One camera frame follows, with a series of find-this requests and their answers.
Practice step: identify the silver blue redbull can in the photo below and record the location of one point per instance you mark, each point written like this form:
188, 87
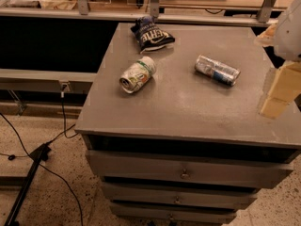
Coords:
217, 70

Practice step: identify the grey metal shelf frame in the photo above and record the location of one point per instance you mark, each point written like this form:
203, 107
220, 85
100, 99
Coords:
163, 13

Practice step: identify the bottom grey drawer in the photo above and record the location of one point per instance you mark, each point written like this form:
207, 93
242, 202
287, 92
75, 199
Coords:
172, 213

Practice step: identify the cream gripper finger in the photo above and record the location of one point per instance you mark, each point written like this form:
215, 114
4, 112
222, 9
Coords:
285, 88
266, 38

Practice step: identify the grey drawer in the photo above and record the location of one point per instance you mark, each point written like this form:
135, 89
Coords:
177, 196
188, 169
172, 213

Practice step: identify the grey drawer cabinet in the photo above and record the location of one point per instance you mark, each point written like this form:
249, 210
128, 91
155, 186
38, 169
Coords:
183, 112

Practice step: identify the middle grey drawer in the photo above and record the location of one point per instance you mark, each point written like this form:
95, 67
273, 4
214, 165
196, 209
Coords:
177, 196

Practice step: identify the dark blue chip bag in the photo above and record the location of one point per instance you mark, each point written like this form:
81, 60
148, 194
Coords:
149, 36

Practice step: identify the top grey drawer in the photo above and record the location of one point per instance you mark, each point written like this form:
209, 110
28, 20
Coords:
188, 169

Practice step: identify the white green soda can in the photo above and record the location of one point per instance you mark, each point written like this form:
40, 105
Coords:
137, 75

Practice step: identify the black stand leg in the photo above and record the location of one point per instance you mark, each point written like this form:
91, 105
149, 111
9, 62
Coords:
24, 182

